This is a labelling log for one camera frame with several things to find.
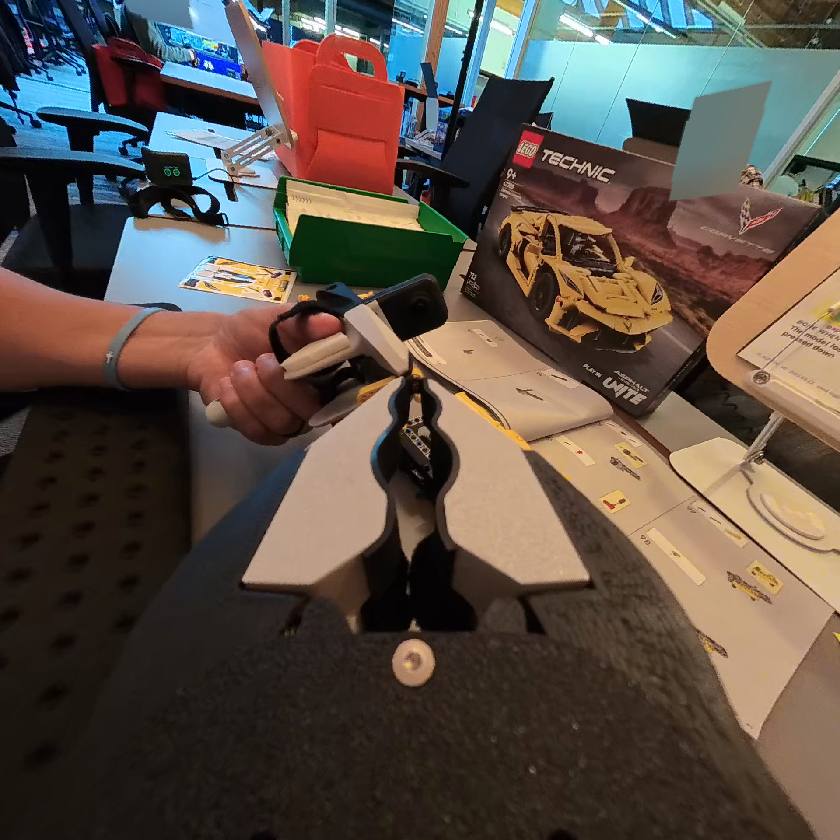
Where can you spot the printed paper sheet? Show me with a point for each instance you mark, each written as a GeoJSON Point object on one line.
{"type": "Point", "coordinates": [800, 341]}

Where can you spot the green storage bin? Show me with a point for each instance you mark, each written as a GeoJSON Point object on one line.
{"type": "Point", "coordinates": [367, 256]}

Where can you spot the person's left hand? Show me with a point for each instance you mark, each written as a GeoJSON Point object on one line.
{"type": "Point", "coordinates": [229, 354]}

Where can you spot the person's left forearm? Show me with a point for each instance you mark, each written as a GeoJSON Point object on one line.
{"type": "Point", "coordinates": [65, 328]}

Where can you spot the toy car set box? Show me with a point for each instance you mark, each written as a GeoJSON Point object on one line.
{"type": "Point", "coordinates": [623, 262]}

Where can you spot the black device green lights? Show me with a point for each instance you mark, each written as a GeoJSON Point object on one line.
{"type": "Point", "coordinates": [167, 167]}

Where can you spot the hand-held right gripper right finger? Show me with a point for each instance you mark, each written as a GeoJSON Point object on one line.
{"type": "Point", "coordinates": [518, 518]}

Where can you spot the grey desk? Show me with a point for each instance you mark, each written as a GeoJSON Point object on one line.
{"type": "Point", "coordinates": [164, 262]}

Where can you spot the open instruction booklet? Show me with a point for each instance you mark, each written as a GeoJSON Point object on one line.
{"type": "Point", "coordinates": [689, 525]}

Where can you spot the colourful printed leaflet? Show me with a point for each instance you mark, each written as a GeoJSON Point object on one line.
{"type": "Point", "coordinates": [236, 279]}

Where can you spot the red plastic carry case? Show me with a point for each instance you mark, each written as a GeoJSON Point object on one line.
{"type": "Point", "coordinates": [341, 118]}

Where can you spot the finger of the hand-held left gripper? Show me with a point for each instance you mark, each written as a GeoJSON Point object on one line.
{"type": "Point", "coordinates": [348, 407]}
{"type": "Point", "coordinates": [377, 341]}

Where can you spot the red office chair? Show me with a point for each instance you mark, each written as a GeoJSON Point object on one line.
{"type": "Point", "coordinates": [128, 72]}

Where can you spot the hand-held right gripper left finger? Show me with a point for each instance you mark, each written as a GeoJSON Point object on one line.
{"type": "Point", "coordinates": [315, 518]}

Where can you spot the partly built toy brick car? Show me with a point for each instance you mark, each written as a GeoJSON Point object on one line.
{"type": "Point", "coordinates": [485, 417]}

